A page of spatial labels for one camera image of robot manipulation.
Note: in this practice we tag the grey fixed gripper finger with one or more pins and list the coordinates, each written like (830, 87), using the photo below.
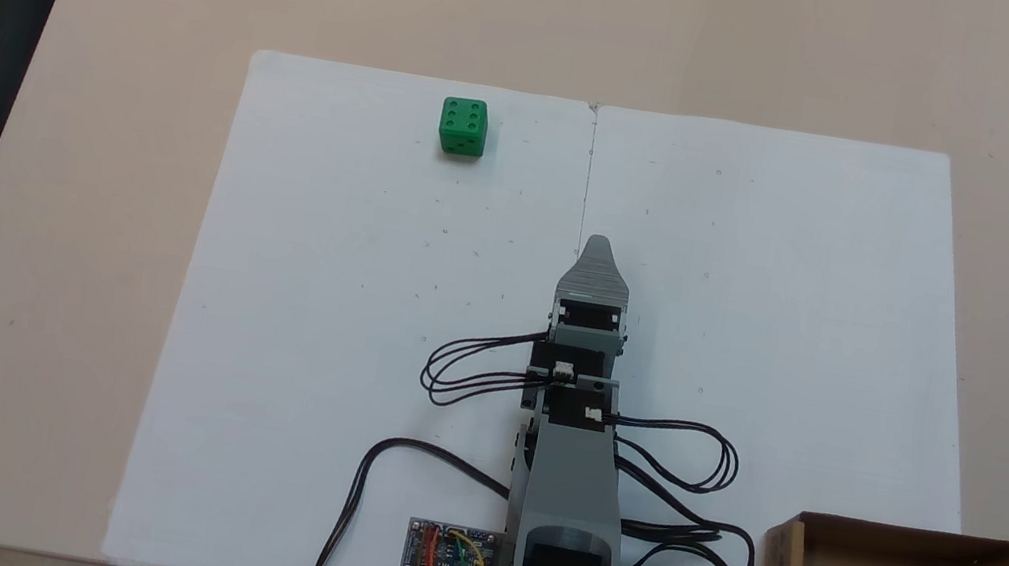
(596, 272)

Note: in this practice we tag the green dice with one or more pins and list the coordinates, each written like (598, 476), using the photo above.
(462, 127)

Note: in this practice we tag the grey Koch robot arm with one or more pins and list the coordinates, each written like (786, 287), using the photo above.
(572, 481)

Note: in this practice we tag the white paper sheet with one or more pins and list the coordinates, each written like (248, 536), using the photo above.
(807, 351)
(322, 345)

